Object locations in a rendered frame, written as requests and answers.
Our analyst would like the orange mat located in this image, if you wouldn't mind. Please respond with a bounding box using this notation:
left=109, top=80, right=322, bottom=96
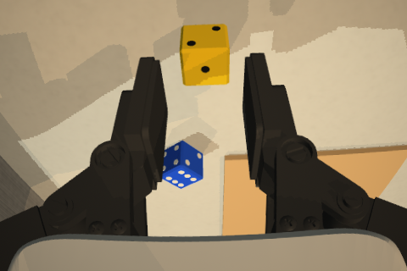
left=222, top=145, right=407, bottom=235

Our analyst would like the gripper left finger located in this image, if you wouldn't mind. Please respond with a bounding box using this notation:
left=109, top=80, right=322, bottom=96
left=0, top=57, right=168, bottom=271

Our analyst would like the blue die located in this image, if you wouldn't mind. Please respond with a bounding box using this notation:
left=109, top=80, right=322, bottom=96
left=163, top=141, right=204, bottom=189

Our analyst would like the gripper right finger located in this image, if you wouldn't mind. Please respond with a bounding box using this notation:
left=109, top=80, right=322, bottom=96
left=243, top=53, right=407, bottom=267

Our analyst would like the yellow die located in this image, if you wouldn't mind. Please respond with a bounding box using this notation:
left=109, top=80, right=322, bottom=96
left=180, top=24, right=230, bottom=86

